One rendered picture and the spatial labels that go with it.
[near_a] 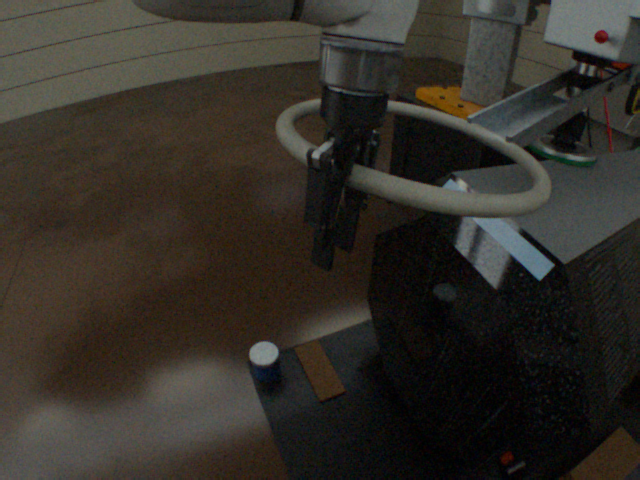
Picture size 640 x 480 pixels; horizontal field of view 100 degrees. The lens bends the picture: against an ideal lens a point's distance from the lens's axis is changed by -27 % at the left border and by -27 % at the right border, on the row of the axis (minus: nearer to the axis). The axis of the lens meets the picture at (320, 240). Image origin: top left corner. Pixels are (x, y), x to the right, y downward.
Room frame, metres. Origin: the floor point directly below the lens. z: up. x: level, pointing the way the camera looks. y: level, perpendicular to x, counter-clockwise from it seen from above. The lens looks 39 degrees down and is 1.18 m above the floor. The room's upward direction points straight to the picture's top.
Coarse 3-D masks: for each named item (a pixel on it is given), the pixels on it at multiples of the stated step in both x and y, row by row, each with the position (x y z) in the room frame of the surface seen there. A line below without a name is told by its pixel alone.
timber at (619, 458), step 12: (612, 432) 0.27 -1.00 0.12; (624, 432) 0.25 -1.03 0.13; (600, 444) 0.23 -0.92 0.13; (612, 444) 0.22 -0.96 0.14; (624, 444) 0.22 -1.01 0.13; (636, 444) 0.21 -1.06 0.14; (588, 456) 0.21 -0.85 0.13; (600, 456) 0.20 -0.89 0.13; (612, 456) 0.19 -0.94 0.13; (624, 456) 0.18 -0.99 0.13; (636, 456) 0.17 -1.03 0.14; (576, 468) 0.18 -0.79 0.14; (588, 468) 0.17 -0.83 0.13; (600, 468) 0.16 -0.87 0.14; (612, 468) 0.15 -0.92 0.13; (624, 468) 0.14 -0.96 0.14
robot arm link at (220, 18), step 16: (144, 0) 0.32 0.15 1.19; (160, 0) 0.32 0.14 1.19; (176, 0) 0.32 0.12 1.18; (192, 0) 0.31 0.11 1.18; (208, 0) 0.32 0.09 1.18; (224, 0) 0.32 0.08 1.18; (240, 0) 0.32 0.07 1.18; (256, 0) 0.33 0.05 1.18; (272, 0) 0.34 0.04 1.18; (288, 0) 0.34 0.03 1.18; (160, 16) 0.35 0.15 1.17; (176, 16) 0.34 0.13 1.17; (192, 16) 0.34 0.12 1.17; (208, 16) 0.34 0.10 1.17; (224, 16) 0.34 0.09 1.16; (240, 16) 0.34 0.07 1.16; (256, 16) 0.35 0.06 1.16; (272, 16) 0.35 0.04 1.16; (288, 16) 0.36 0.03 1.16
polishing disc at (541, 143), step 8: (544, 136) 0.96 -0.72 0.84; (552, 136) 0.97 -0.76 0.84; (536, 144) 0.87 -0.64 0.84; (544, 144) 0.87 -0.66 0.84; (552, 144) 0.87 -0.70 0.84; (576, 144) 0.89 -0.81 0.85; (552, 152) 0.81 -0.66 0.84; (560, 152) 0.80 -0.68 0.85; (568, 152) 0.81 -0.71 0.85; (576, 152) 0.81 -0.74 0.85; (584, 152) 0.82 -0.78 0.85; (592, 152) 0.82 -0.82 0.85; (576, 160) 0.77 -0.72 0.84; (584, 160) 0.77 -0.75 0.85; (592, 160) 0.78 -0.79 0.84
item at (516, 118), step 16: (544, 80) 0.88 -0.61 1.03; (560, 80) 0.90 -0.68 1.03; (608, 80) 0.84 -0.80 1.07; (624, 80) 0.91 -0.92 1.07; (512, 96) 0.80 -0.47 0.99; (528, 96) 0.83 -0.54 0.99; (544, 96) 0.87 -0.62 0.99; (576, 96) 0.76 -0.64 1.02; (592, 96) 0.80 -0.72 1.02; (480, 112) 0.73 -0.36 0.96; (496, 112) 0.76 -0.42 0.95; (512, 112) 0.80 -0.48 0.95; (528, 112) 0.79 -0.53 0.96; (544, 112) 0.78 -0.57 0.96; (560, 112) 0.72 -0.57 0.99; (576, 112) 0.76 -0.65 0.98; (496, 128) 0.73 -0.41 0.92; (512, 128) 0.72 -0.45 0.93; (528, 128) 0.65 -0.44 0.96; (544, 128) 0.69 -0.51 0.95
